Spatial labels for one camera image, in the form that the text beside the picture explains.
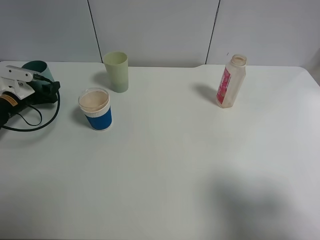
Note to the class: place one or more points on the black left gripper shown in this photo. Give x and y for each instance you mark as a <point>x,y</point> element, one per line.
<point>46,94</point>

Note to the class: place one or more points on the teal green plastic cup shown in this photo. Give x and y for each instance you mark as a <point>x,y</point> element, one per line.
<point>41,68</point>

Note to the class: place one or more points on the pink label drink bottle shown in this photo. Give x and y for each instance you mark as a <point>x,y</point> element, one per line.
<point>231,81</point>

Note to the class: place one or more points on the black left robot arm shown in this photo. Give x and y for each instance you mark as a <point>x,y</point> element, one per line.
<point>8,110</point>

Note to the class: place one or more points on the blue sleeved glass cup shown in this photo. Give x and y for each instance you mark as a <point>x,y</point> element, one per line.
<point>96,105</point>

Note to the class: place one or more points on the pale green plastic cup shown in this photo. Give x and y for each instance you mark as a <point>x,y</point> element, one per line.
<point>116,64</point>

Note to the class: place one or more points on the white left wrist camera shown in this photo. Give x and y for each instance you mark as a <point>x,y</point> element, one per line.
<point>16,80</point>

